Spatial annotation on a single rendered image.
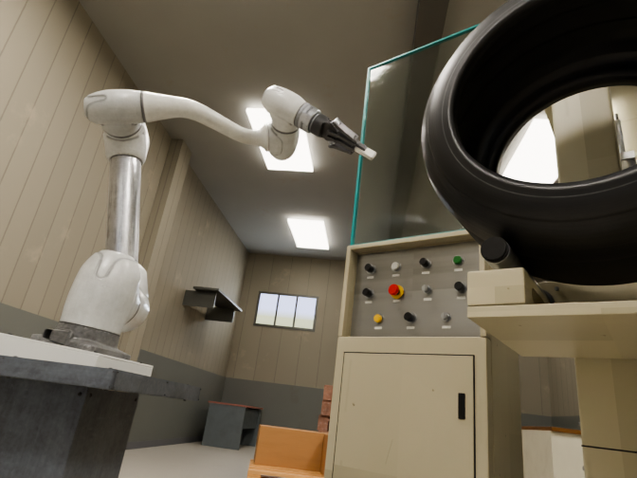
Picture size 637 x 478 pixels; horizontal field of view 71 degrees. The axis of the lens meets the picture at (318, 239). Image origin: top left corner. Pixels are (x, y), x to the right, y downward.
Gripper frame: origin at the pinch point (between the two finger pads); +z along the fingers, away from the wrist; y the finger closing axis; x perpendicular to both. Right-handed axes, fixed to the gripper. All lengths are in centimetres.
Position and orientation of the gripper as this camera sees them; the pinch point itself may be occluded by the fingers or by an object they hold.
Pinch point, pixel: (365, 151)
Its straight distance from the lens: 152.3
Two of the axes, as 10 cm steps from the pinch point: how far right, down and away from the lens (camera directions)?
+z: 8.2, 5.3, -2.1
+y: 1.0, -5.0, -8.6
